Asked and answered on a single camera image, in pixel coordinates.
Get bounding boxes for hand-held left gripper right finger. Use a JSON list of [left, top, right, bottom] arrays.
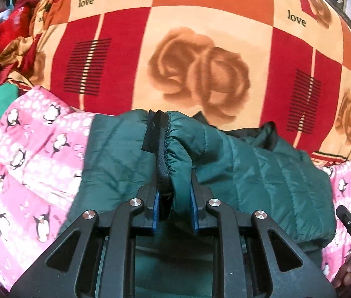
[[190, 174, 337, 298]]

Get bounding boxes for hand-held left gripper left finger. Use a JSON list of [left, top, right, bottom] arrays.
[[9, 184, 161, 298]]

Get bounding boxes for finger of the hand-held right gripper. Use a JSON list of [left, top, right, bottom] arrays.
[[335, 205, 351, 240]]

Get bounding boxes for green puffer jacket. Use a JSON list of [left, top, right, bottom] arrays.
[[58, 108, 337, 298]]

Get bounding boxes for person's right hand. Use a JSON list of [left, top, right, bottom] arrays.
[[332, 250, 351, 290]]

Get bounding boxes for pink penguin printed blanket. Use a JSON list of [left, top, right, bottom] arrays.
[[0, 86, 351, 292]]

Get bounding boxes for rose patchwork printed blanket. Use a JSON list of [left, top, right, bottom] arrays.
[[0, 0, 351, 166]]

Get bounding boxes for red cloth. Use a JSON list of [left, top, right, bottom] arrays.
[[0, 0, 41, 88]]

